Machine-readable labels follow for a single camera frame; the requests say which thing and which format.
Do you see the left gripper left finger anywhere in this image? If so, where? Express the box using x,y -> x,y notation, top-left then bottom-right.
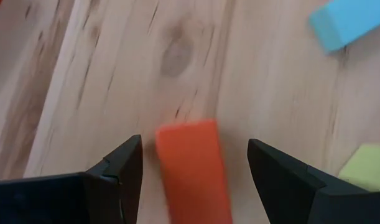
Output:
0,134 -> 144,224

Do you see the teal long block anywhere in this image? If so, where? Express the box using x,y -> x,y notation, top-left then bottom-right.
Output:
308,0 -> 380,53

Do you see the green cube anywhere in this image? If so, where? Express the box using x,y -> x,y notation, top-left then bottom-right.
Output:
338,142 -> 380,192

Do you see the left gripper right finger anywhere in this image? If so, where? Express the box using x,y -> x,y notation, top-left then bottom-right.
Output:
247,138 -> 380,224

